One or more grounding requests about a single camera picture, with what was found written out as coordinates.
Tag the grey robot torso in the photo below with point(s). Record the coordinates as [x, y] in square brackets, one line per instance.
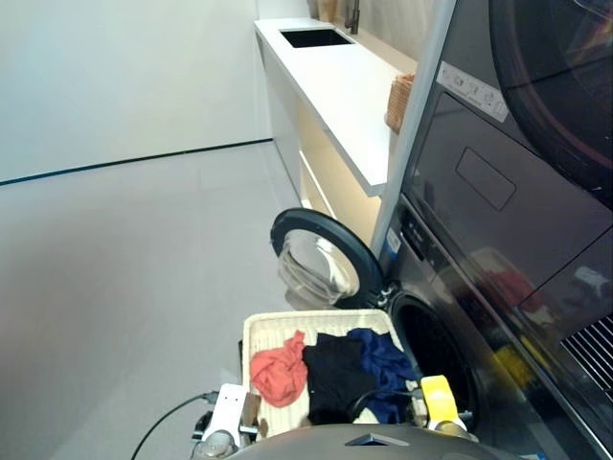
[311, 445]

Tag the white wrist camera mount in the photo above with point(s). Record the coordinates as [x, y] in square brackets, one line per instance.
[227, 407]
[438, 395]

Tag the black garment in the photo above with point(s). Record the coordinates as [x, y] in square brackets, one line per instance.
[335, 374]

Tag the grey washing machine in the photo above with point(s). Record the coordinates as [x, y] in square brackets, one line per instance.
[455, 287]

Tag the blue garment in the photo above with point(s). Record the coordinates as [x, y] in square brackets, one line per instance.
[388, 359]

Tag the beige wooden board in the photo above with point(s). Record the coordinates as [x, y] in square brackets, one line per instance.
[328, 9]

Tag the dark glossy dryer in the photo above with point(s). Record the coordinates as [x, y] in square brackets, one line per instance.
[479, 191]

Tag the white counter with wooden cabinet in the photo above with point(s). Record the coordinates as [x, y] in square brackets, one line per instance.
[335, 86]

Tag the round washing machine door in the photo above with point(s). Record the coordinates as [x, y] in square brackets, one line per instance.
[330, 230]

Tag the small brown woven basket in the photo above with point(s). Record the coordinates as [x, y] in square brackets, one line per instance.
[400, 103]

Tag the blue and white energy label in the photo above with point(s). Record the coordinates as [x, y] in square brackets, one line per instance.
[392, 244]

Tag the pale woven basket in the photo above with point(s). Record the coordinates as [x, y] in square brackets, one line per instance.
[273, 326]

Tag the dark faucet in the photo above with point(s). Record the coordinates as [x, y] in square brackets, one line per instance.
[354, 16]

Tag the red garment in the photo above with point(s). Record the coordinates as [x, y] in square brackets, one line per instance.
[278, 374]

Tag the dark round dryer door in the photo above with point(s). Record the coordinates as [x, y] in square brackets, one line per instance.
[527, 96]

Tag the black sink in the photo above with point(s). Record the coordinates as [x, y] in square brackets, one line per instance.
[316, 38]

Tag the white warning sticker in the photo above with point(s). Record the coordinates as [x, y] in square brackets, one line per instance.
[471, 91]

